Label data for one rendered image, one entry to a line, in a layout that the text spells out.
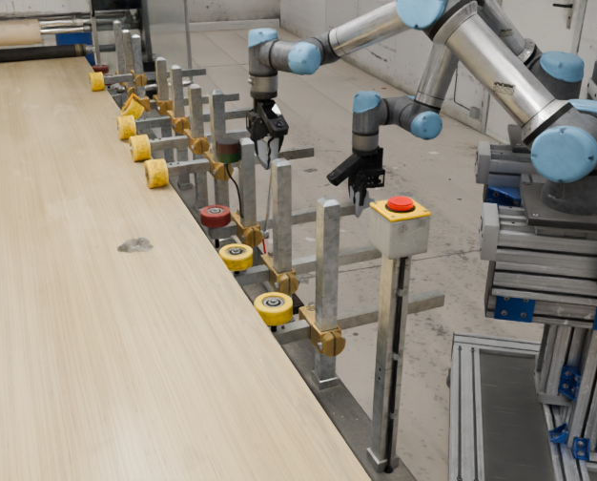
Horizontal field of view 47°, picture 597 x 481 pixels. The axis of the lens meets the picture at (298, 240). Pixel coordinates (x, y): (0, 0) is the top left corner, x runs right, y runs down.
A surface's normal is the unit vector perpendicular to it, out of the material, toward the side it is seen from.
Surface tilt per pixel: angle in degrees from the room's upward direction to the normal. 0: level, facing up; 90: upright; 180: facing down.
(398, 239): 90
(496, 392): 0
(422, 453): 0
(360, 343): 0
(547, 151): 95
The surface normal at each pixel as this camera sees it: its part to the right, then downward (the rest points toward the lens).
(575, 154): -0.50, 0.46
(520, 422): 0.00, -0.90
